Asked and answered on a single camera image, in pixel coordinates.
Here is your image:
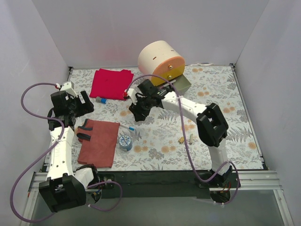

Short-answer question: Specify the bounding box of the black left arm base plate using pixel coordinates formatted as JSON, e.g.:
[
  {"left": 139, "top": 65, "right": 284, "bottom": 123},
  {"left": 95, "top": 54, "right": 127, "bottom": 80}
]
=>
[{"left": 96, "top": 173, "right": 115, "bottom": 189}]

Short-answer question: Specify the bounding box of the small brass sharpener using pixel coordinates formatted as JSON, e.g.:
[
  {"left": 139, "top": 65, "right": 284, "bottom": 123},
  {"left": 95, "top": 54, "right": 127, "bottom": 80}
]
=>
[{"left": 178, "top": 137, "right": 184, "bottom": 144}]

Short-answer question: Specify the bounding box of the aluminium frame rail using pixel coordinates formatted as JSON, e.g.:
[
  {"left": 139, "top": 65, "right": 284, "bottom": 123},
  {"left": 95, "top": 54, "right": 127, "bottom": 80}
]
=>
[{"left": 23, "top": 170, "right": 294, "bottom": 226}]

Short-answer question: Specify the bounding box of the rust brown folded garment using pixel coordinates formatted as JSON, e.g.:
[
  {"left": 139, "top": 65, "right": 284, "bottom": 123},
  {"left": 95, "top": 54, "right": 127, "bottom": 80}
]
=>
[{"left": 77, "top": 119, "right": 120, "bottom": 168}]

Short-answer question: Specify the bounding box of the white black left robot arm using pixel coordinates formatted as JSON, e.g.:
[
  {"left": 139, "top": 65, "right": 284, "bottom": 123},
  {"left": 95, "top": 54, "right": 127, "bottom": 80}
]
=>
[{"left": 39, "top": 90, "right": 100, "bottom": 213}]

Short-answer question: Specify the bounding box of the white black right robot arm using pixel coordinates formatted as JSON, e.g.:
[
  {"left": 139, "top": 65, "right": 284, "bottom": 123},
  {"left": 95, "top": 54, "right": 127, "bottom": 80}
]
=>
[{"left": 123, "top": 79, "right": 232, "bottom": 187}]

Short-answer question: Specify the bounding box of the red folded cloth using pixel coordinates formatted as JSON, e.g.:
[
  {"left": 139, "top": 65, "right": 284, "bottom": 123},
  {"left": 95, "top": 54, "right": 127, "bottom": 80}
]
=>
[{"left": 89, "top": 69, "right": 134, "bottom": 101}]

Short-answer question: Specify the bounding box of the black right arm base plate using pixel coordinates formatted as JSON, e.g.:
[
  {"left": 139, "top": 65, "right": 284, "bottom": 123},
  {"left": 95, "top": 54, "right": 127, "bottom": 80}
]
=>
[{"left": 195, "top": 173, "right": 241, "bottom": 188}]

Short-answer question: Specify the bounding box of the blue cap white marker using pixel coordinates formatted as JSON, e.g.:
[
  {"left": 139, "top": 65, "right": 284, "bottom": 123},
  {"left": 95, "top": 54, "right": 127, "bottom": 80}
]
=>
[{"left": 119, "top": 124, "right": 135, "bottom": 131}]

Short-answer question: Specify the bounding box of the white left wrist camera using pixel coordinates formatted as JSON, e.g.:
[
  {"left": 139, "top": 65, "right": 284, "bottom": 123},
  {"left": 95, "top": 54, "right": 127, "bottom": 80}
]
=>
[{"left": 55, "top": 81, "right": 78, "bottom": 97}]

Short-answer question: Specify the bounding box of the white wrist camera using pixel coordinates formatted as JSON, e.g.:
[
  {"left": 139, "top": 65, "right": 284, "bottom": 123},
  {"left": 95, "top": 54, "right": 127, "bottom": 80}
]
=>
[
  {"left": 55, "top": 81, "right": 78, "bottom": 97},
  {"left": 123, "top": 88, "right": 138, "bottom": 105}
]

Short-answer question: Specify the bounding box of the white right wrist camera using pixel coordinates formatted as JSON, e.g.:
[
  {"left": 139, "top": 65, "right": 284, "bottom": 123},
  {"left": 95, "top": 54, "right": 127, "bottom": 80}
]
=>
[{"left": 123, "top": 88, "right": 138, "bottom": 105}]

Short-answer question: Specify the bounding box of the blue patterned tape roll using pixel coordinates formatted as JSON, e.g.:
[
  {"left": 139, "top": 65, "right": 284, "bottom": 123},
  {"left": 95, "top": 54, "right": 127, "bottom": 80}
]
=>
[{"left": 119, "top": 135, "right": 133, "bottom": 151}]

